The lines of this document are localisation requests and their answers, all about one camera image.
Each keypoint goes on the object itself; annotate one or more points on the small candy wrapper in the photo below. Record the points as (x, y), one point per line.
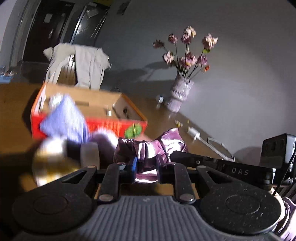
(178, 123)

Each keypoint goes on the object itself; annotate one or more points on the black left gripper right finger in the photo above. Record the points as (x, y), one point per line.
(163, 173)

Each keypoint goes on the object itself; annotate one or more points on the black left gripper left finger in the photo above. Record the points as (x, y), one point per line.
(132, 171)

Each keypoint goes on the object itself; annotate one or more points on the pink textured vase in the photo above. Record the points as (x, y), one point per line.
(178, 93)

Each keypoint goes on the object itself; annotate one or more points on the white power adapter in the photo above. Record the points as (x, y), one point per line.
(192, 132)

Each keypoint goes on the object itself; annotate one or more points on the dark entrance door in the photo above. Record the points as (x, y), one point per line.
(46, 30)

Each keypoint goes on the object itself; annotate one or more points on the shiny purple fabric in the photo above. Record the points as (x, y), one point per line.
(146, 151)

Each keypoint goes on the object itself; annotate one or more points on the dark grey refrigerator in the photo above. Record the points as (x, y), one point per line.
(89, 24)

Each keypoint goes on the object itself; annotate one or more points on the red cardboard box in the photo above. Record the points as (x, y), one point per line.
(110, 110)

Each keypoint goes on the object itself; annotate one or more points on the beige coat on chair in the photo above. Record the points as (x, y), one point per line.
(90, 64)

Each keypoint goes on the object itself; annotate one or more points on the blue pet feeder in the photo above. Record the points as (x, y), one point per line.
(6, 75)

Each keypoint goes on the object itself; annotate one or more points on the wooden chair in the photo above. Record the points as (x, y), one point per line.
(68, 72)

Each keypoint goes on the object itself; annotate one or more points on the lavender cloth pouch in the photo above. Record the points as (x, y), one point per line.
(65, 120)

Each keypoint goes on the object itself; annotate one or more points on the dried pink flower bouquet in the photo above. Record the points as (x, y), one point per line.
(182, 58)

